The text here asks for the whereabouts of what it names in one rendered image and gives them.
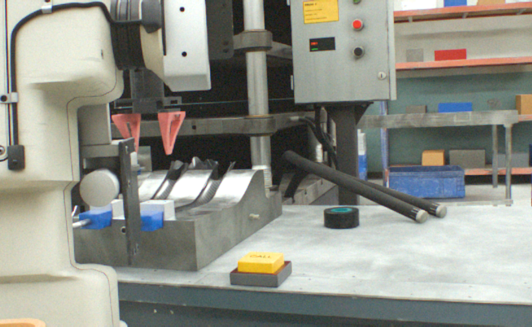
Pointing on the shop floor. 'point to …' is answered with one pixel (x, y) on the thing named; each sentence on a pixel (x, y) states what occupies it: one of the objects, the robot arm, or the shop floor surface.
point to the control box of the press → (342, 69)
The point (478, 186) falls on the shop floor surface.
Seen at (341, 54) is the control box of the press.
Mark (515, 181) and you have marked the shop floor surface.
